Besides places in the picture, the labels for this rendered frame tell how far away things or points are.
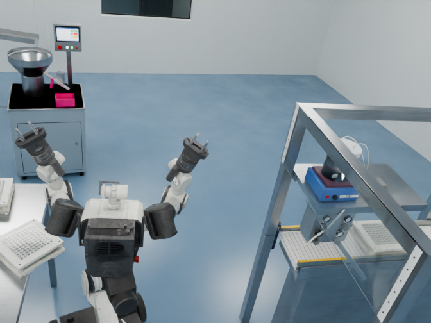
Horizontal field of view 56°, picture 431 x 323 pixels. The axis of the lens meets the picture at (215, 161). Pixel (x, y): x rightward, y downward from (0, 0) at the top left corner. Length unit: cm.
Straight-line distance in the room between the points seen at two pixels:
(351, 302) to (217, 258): 116
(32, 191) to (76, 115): 138
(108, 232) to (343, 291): 155
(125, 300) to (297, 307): 114
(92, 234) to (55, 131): 229
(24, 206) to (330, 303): 192
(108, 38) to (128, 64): 50
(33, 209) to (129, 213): 82
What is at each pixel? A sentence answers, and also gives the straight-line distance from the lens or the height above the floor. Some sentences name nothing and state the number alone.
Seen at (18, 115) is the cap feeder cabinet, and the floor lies 70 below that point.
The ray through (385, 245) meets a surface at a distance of 151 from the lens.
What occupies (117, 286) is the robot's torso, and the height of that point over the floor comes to 92.
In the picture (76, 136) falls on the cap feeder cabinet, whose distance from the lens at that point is 399.
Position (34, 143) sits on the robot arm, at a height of 154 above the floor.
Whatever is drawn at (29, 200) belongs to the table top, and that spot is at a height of 88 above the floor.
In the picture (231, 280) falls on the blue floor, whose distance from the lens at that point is 334.
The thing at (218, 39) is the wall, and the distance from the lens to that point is 690.
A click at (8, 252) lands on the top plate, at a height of 95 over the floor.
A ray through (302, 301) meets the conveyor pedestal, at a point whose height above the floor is 52.
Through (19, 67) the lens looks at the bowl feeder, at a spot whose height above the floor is 106.
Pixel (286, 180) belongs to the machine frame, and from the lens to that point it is 225.
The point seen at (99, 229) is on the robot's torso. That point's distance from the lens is 178.
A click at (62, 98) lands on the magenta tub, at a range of 395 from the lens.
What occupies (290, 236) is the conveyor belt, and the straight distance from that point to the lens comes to 247.
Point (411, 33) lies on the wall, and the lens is 635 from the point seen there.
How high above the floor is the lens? 248
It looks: 32 degrees down
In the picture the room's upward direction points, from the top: 9 degrees clockwise
